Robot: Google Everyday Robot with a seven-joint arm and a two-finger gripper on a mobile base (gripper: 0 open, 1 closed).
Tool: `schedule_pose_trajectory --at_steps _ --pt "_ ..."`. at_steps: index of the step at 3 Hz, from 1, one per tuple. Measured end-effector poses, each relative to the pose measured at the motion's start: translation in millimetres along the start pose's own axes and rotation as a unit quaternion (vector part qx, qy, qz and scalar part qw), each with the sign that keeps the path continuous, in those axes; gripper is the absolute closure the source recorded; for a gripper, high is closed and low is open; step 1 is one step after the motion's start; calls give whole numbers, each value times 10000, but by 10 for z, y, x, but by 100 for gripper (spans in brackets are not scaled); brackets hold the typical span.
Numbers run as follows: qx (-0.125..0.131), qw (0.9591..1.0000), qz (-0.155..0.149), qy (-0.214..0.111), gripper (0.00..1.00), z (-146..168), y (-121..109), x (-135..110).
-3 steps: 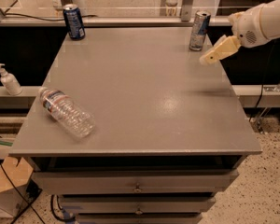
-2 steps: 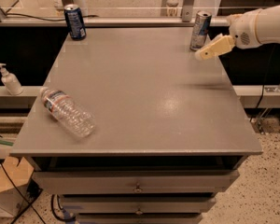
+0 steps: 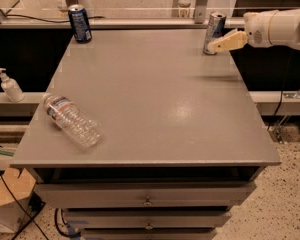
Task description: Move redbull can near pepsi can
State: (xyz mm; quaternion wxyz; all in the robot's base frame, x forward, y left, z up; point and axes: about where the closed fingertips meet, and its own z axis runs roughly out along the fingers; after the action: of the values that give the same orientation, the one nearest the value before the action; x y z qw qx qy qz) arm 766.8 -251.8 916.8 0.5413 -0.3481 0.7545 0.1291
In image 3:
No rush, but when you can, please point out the middle grey drawer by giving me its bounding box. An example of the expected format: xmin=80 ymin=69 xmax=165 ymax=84
xmin=65 ymin=210 xmax=231 ymax=229

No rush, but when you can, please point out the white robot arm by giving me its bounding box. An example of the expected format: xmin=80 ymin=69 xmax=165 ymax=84
xmin=207 ymin=9 xmax=300 ymax=53

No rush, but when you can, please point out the cardboard box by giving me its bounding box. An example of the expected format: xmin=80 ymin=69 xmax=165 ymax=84
xmin=0 ymin=168 xmax=36 ymax=233

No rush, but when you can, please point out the black cable on ledge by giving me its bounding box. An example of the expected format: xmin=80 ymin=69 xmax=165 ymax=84
xmin=4 ymin=13 xmax=106 ymax=24

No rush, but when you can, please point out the white pump dispenser bottle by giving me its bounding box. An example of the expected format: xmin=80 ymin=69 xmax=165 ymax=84
xmin=0 ymin=68 xmax=24 ymax=102

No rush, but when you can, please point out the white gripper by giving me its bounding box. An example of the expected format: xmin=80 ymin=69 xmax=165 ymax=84
xmin=207 ymin=10 xmax=278 ymax=53

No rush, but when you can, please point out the top grey drawer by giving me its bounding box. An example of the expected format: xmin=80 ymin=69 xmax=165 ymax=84
xmin=35 ymin=182 xmax=256 ymax=209

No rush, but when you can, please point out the grey drawer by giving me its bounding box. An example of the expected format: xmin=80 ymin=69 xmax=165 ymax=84
xmin=65 ymin=210 xmax=231 ymax=229
xmin=35 ymin=182 xmax=256 ymax=209
xmin=83 ymin=229 xmax=217 ymax=240

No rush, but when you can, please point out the grey drawer cabinet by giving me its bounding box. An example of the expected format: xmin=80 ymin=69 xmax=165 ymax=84
xmin=9 ymin=28 xmax=282 ymax=240

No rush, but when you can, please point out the black floor cable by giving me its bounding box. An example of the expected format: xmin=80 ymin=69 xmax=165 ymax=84
xmin=0 ymin=157 xmax=49 ymax=240

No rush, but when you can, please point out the bottom grey drawer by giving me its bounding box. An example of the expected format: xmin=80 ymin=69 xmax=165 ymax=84
xmin=83 ymin=229 xmax=217 ymax=240

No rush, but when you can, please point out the silver blue redbull can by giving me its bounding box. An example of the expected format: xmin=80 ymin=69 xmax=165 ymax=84
xmin=203 ymin=11 xmax=226 ymax=55

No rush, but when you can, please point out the clear plastic water bottle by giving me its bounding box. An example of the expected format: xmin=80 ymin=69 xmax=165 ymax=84
xmin=42 ymin=93 xmax=102 ymax=148

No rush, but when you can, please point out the blue pepsi can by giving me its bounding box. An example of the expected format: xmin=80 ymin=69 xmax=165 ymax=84
xmin=68 ymin=4 xmax=92 ymax=43

